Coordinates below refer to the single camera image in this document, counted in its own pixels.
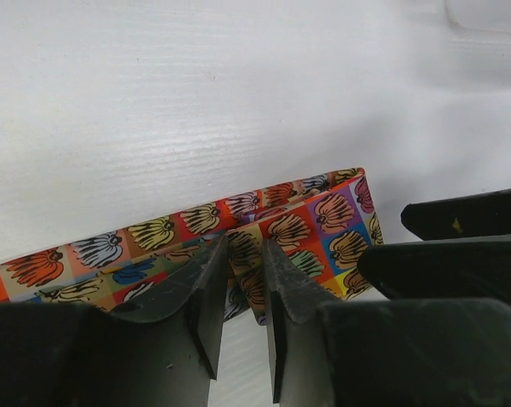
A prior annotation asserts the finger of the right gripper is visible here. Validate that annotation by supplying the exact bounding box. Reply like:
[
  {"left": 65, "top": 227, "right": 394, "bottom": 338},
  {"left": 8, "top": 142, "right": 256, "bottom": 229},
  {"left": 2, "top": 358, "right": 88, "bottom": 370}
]
[
  {"left": 358, "top": 235, "right": 511, "bottom": 306},
  {"left": 401, "top": 189, "right": 511, "bottom": 240}
]

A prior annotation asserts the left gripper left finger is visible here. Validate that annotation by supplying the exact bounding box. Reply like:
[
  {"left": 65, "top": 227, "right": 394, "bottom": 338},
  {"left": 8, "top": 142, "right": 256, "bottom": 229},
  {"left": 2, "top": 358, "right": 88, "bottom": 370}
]
[{"left": 111, "top": 237, "right": 229, "bottom": 379}]

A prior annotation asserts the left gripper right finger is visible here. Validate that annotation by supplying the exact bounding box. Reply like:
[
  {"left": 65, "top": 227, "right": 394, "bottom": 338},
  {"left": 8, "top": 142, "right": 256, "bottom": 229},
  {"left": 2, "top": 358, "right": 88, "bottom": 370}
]
[{"left": 263, "top": 239, "right": 336, "bottom": 404}]

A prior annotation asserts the colourful squares patterned tie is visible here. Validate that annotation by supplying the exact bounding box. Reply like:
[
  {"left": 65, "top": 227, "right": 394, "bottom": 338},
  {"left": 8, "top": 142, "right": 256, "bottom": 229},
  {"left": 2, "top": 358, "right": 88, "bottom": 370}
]
[{"left": 0, "top": 168, "right": 383, "bottom": 323}]

